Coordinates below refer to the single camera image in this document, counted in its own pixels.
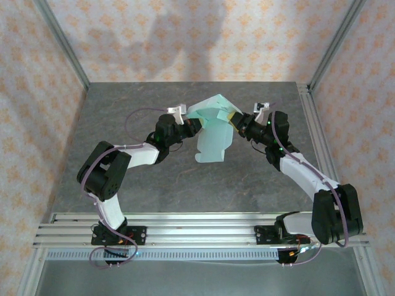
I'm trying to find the aluminium frame post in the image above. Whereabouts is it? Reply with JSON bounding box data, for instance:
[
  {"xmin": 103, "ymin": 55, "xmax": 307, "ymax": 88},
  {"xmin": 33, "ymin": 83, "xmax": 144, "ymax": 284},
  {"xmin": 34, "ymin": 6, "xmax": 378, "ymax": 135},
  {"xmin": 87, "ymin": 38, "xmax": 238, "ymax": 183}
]
[
  {"xmin": 307, "ymin": 0, "xmax": 368, "ymax": 90},
  {"xmin": 32, "ymin": 0, "xmax": 91, "ymax": 92}
]

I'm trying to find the black cable mount bracket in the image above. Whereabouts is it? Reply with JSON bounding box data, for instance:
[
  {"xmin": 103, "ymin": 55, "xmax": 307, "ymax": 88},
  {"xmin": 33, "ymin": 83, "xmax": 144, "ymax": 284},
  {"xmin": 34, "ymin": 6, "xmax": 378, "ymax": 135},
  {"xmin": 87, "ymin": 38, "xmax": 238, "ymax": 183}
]
[
  {"xmin": 103, "ymin": 246, "xmax": 132, "ymax": 266},
  {"xmin": 275, "ymin": 246, "xmax": 305, "ymax": 268}
]

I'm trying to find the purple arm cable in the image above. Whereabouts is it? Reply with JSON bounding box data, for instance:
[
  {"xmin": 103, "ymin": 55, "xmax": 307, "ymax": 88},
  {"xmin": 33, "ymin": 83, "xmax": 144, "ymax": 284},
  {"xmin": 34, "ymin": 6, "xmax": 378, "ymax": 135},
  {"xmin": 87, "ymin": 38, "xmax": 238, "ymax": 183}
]
[
  {"xmin": 80, "ymin": 107, "xmax": 173, "ymax": 269},
  {"xmin": 267, "ymin": 103, "xmax": 351, "ymax": 268}
]

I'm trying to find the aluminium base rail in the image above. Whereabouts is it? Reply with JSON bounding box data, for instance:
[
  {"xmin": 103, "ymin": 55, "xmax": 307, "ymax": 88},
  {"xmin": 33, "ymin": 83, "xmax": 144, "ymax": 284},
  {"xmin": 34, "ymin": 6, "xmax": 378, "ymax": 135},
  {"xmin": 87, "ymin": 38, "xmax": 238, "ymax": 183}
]
[{"xmin": 32, "ymin": 212, "xmax": 371, "ymax": 247}]

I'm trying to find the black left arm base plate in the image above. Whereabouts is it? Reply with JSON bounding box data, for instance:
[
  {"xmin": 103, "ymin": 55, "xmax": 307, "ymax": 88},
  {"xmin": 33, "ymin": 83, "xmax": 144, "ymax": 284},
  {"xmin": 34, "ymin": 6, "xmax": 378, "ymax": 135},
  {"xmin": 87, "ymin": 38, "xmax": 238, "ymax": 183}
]
[{"xmin": 91, "ymin": 226, "xmax": 148, "ymax": 247}]

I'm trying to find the grey slotted cable duct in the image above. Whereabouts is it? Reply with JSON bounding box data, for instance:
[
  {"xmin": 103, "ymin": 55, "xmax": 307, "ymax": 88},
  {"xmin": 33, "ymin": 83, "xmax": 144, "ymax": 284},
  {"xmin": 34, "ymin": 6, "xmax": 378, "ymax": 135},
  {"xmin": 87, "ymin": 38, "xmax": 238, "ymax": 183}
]
[{"xmin": 46, "ymin": 249, "xmax": 280, "ymax": 261}]

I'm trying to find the aluminium side rail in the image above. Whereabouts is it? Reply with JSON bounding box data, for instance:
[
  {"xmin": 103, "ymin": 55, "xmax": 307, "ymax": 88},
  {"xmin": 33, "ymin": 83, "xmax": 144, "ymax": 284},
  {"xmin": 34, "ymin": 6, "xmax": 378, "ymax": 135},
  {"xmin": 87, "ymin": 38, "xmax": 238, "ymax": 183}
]
[{"xmin": 296, "ymin": 84, "xmax": 352, "ymax": 223}]

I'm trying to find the grey metal lower shelf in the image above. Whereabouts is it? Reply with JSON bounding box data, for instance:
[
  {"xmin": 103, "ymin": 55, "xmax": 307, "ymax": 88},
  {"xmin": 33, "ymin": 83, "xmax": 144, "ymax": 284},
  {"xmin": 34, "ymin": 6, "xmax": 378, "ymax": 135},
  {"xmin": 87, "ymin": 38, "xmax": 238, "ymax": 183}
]
[{"xmin": 35, "ymin": 258, "xmax": 368, "ymax": 296}]

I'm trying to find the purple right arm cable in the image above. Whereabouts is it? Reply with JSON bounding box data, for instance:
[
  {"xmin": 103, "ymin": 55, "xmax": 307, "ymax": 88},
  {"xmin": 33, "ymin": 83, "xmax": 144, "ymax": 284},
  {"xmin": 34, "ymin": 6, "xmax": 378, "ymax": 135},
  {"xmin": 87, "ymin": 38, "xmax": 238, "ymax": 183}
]
[{"xmin": 267, "ymin": 103, "xmax": 351, "ymax": 268}]

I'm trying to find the aluminium frame leg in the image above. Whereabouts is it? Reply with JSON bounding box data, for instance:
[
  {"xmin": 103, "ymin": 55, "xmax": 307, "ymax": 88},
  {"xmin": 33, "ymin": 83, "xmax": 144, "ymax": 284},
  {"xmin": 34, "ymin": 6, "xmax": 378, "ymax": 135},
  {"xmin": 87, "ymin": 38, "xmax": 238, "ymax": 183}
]
[
  {"xmin": 17, "ymin": 246, "xmax": 47, "ymax": 296},
  {"xmin": 353, "ymin": 246, "xmax": 382, "ymax": 296}
]

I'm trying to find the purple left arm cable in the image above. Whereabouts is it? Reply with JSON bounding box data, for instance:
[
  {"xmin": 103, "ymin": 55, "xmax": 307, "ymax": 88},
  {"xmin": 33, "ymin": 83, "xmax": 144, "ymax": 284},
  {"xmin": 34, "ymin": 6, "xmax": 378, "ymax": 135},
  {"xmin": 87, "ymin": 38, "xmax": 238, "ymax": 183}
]
[{"xmin": 80, "ymin": 107, "xmax": 173, "ymax": 269}]

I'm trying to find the light blue paper box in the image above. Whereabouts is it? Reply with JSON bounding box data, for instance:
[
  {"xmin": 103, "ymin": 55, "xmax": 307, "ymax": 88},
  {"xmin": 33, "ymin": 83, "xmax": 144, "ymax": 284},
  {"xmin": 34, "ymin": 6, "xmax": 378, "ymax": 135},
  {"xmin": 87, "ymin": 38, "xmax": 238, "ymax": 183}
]
[{"xmin": 186, "ymin": 94, "xmax": 243, "ymax": 163}]

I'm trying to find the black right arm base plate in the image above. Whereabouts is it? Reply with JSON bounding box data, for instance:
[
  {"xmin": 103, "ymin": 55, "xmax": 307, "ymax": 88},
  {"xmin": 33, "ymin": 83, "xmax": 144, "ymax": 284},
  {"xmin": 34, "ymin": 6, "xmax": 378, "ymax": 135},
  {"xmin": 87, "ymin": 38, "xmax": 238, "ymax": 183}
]
[{"xmin": 254, "ymin": 224, "xmax": 310, "ymax": 247}]

